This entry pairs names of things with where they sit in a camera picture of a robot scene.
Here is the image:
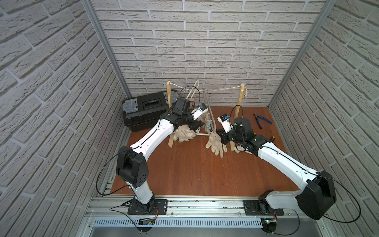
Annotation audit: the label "grey clip hanger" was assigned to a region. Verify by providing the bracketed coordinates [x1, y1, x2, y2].
[203, 92, 216, 133]

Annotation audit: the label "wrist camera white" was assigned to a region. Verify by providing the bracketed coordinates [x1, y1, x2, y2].
[217, 114, 233, 133]
[191, 103, 208, 120]

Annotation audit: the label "white clip hanger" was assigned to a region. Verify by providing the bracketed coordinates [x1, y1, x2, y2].
[186, 80, 199, 100]

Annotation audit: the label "cream glove red-black cuff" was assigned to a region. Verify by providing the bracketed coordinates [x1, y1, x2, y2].
[205, 132, 227, 158]

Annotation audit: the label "black plastic toolbox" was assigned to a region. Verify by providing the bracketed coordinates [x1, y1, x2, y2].
[122, 91, 169, 132]

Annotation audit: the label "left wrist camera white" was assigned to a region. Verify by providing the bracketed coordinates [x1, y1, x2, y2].
[191, 103, 208, 120]

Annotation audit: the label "blue handled pliers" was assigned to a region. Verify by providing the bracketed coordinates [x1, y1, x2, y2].
[254, 113, 272, 129]

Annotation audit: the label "wooden drying rack frame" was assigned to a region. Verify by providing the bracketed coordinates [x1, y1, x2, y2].
[166, 80, 248, 148]

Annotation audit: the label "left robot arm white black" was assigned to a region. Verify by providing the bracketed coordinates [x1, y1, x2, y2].
[116, 98, 208, 213]

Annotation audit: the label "white glove yellow cuff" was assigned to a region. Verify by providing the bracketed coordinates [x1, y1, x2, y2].
[197, 112, 210, 124]

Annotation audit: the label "aluminium rail base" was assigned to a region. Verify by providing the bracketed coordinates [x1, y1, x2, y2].
[75, 194, 338, 237]

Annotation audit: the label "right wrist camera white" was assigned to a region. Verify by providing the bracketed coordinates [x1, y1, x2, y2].
[217, 114, 233, 133]

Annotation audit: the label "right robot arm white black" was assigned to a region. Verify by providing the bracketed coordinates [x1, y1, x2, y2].
[216, 114, 337, 220]

